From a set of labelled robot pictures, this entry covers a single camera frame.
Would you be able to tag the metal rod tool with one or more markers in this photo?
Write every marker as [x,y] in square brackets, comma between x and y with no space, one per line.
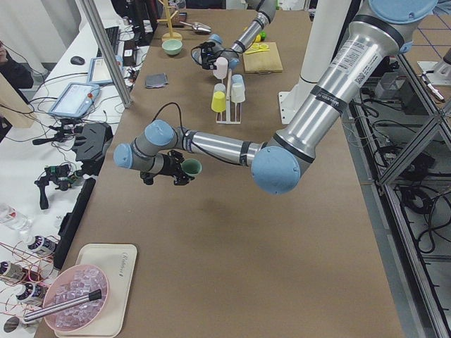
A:
[35,315]

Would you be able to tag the black keyboard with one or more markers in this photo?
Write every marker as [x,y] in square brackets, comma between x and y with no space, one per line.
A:
[113,34]

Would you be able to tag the white wire cup rack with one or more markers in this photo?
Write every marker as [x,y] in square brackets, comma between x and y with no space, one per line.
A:
[232,114]

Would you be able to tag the blue plastic cup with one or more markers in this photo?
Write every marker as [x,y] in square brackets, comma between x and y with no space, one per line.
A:
[237,78]

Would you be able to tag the wooden rack handle bar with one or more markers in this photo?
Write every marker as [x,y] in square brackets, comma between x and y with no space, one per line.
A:
[228,86]

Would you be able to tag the grey plastic cup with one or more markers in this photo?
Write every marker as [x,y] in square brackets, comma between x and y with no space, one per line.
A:
[219,87]

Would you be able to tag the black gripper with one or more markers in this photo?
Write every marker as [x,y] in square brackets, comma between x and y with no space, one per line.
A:
[170,165]
[208,55]

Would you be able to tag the bamboo cutting board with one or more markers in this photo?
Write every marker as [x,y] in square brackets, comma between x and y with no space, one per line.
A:
[263,62]

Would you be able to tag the yellow plastic knife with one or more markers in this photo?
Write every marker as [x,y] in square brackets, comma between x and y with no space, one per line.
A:
[254,51]

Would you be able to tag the green plastic cup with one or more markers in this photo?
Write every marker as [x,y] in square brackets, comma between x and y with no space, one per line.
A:
[191,167]

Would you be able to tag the white plastic cup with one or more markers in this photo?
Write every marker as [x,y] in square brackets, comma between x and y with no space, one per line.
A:
[237,93]

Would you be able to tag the teach pendant near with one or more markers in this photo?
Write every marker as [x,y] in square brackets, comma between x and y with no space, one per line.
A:
[75,100]

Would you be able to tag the aluminium frame post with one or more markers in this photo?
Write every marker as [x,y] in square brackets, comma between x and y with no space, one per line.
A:
[93,18]

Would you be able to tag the grey folded cloth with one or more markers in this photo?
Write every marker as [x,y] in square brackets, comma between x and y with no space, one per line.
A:
[156,80]

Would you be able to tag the yellow plastic cup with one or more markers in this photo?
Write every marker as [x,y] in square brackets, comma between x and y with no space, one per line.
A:
[218,102]

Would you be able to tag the wooden mug tree stand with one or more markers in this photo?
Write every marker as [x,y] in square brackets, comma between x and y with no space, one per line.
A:
[169,13]

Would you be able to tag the green bowl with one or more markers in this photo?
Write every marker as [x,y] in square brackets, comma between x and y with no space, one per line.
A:
[172,47]

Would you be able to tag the beige plastic tray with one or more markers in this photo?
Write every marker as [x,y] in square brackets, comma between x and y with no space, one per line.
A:
[117,261]

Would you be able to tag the computer mouse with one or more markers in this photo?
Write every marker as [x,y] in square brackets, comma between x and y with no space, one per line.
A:
[77,60]

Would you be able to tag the teach pendant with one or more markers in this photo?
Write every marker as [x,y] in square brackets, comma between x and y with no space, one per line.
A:
[75,100]
[98,72]

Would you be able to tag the pink bowl of ice cubes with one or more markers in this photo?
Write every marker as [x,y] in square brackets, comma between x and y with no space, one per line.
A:
[80,280]

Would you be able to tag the teach pendant far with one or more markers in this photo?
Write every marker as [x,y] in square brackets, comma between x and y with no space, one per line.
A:
[98,72]

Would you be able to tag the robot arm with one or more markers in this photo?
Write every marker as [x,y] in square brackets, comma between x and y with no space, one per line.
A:
[349,42]
[266,10]

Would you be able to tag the metal scoop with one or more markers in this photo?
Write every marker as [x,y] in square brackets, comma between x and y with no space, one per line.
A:
[198,28]

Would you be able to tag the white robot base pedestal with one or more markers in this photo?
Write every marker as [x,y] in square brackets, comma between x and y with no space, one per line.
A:
[329,25]

